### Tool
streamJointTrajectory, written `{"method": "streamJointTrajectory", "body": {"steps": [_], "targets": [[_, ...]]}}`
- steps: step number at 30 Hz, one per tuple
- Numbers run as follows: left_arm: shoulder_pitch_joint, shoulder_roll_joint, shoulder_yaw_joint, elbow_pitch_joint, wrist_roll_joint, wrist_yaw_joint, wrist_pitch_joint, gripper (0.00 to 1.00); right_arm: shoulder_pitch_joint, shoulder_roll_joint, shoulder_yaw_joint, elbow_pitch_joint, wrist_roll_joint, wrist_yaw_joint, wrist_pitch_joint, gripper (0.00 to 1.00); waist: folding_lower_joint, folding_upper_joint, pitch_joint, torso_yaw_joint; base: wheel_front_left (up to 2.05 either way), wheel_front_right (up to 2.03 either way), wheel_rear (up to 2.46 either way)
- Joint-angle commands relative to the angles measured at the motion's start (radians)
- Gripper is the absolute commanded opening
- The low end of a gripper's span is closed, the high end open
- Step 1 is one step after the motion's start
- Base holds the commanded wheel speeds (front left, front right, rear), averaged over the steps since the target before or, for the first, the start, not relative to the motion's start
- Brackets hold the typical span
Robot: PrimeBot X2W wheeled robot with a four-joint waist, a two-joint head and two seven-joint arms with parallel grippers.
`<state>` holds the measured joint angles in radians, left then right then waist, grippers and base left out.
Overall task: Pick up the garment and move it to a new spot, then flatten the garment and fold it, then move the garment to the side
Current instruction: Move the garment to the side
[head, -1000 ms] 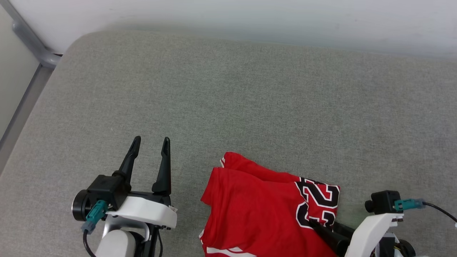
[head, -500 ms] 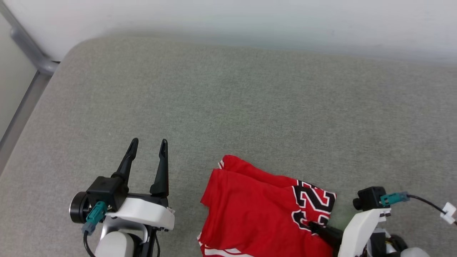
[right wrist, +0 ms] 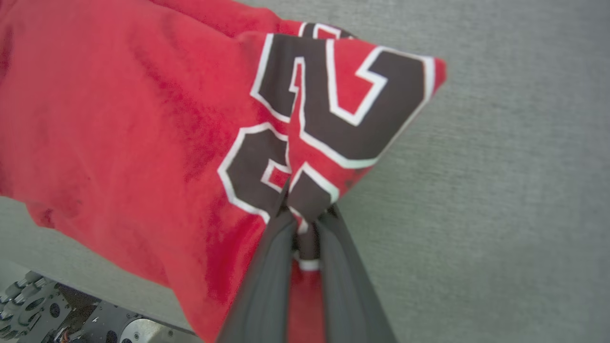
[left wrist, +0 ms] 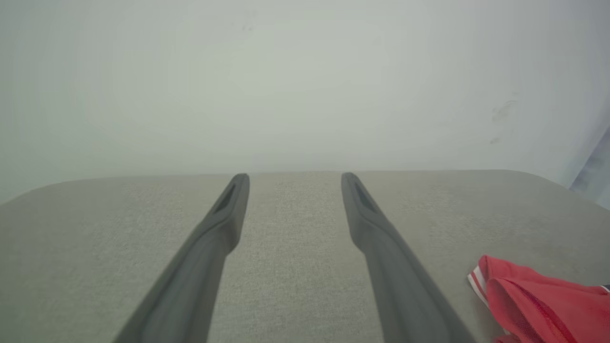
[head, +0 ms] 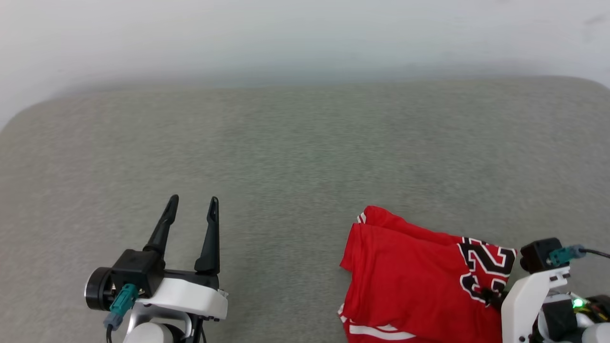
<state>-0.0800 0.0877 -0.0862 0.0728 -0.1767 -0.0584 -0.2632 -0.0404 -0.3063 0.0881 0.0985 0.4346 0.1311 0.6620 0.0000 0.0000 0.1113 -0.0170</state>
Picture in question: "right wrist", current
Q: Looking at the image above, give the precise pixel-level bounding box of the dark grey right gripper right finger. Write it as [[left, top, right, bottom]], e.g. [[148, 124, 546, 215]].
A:
[[317, 204, 396, 343]]

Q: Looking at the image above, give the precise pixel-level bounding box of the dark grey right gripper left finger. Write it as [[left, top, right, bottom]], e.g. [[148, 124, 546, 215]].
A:
[[217, 186, 297, 343]]

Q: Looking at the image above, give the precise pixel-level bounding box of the red and white basketball jersey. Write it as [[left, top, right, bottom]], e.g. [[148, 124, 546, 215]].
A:
[[0, 0, 447, 343]]

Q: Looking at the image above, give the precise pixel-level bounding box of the grey fabric sofa cushion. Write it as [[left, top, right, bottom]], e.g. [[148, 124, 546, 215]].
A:
[[0, 0, 610, 343]]

